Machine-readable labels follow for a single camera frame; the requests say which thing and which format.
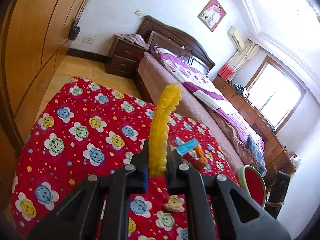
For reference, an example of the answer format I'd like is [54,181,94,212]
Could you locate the framed wedding photo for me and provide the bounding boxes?
[198,0,226,32]

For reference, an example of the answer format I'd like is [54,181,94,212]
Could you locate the long wooden cabinet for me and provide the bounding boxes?
[213,76,296,181]

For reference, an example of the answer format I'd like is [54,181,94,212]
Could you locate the red smiley flower blanket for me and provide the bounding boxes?
[11,77,238,239]

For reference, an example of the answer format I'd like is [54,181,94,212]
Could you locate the dark clothes on cabinet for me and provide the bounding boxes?
[233,84,249,99]

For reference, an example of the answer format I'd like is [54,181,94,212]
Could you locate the bed with pink sheet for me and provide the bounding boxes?
[137,52,256,172]

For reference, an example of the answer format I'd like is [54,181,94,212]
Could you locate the folded cloth on nightstand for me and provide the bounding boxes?
[116,34,150,50]

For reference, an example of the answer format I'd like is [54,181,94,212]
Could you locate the orange mesh bag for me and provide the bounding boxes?
[194,145,208,170]

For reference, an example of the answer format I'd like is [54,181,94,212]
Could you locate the purple white floral quilt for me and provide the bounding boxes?
[151,46,265,153]

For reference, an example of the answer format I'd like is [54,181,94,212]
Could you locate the red bin with green rim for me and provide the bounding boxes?
[238,165,267,208]

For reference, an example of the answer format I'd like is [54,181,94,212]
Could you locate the red white curtain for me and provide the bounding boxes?
[218,40,260,81]

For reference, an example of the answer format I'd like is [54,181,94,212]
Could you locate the dark wooden nightstand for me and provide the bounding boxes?
[105,36,146,79]

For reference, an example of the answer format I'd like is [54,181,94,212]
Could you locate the teal cardboard box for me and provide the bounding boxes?
[175,139,200,156]

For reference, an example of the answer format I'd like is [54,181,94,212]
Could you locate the white wall air conditioner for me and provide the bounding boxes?
[227,26,244,50]

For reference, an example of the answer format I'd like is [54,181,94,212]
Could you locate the blue plaid cloth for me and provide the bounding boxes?
[245,135,267,177]

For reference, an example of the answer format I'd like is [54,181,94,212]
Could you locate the walnut shell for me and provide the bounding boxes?
[163,203,184,213]

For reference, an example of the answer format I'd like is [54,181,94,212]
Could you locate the wooden wardrobe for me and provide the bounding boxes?
[1,0,88,209]

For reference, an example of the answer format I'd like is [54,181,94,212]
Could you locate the dark wooden headboard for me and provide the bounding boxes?
[137,15,215,74]

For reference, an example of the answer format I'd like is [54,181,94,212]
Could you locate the black hanging bag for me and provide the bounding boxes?
[68,20,81,41]

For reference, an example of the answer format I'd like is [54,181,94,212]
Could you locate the window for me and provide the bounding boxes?
[246,56,306,133]

